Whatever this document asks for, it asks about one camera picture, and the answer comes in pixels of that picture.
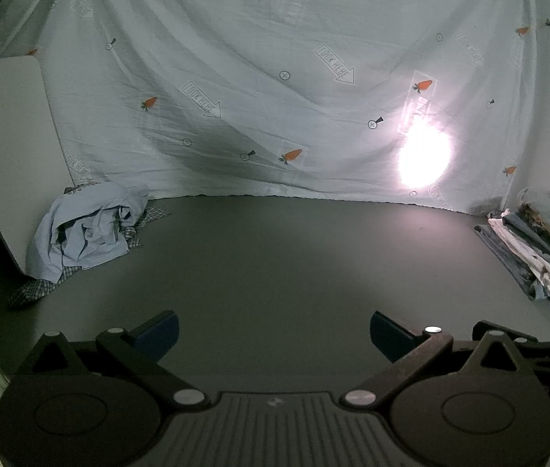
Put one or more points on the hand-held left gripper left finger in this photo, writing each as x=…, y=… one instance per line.
x=158, y=333

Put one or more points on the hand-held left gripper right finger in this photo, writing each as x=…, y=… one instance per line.
x=386, y=334

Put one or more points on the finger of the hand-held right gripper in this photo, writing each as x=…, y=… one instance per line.
x=513, y=328

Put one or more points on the light blue garment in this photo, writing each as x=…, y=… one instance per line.
x=85, y=253

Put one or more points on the pile of folded clothes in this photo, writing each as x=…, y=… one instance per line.
x=503, y=253

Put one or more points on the checkered cloth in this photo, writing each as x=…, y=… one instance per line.
x=26, y=294

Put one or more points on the white board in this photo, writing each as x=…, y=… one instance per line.
x=7, y=155

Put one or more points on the carrot printed bed sheet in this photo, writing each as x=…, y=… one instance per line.
x=255, y=34

